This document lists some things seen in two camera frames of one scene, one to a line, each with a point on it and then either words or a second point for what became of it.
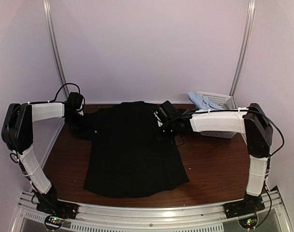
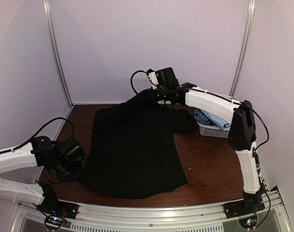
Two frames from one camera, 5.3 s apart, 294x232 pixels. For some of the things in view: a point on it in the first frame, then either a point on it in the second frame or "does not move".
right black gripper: [159, 135] to [155, 95]
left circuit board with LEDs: [53, 222] does not move
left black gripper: [76, 128] to [77, 174]
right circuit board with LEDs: [248, 223] does not move
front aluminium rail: [153, 216] does not move
